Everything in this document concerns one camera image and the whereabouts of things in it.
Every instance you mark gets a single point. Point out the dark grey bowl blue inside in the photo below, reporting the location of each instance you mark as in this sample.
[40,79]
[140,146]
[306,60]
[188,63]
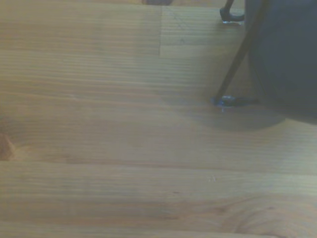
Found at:
[287,57]

